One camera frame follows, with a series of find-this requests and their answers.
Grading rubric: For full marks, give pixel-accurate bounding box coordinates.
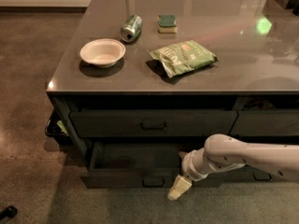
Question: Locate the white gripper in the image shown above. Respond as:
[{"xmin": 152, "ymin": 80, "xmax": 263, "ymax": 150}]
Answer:
[{"xmin": 167, "ymin": 148, "xmax": 213, "ymax": 201}]

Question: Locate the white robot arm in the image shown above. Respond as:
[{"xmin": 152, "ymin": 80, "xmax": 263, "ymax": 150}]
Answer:
[{"xmin": 168, "ymin": 134, "xmax": 299, "ymax": 201}]

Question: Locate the grey drawer cabinet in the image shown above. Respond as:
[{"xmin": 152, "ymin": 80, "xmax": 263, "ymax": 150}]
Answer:
[{"xmin": 47, "ymin": 0, "xmax": 299, "ymax": 188}]

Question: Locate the green chip bag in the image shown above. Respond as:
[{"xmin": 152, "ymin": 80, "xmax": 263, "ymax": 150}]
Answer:
[{"xmin": 149, "ymin": 40, "xmax": 218, "ymax": 78}]

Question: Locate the black bin beside cabinet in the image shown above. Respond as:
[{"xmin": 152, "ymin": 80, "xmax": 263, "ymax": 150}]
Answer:
[{"xmin": 45, "ymin": 111, "xmax": 72, "ymax": 146}]

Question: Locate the white paper bowl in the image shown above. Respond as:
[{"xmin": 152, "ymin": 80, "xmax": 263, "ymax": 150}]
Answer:
[{"xmin": 79, "ymin": 38, "xmax": 126, "ymax": 68}]

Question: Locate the green yellow sponge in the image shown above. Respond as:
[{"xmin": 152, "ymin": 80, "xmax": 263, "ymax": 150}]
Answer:
[{"xmin": 158, "ymin": 15, "xmax": 178, "ymax": 34}]

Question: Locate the green soda can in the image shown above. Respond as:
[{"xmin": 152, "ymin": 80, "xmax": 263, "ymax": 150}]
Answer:
[{"xmin": 121, "ymin": 15, "xmax": 143, "ymax": 43}]

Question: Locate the black object on floor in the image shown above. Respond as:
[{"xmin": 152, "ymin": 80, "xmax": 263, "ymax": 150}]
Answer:
[{"xmin": 0, "ymin": 206, "xmax": 18, "ymax": 220}]

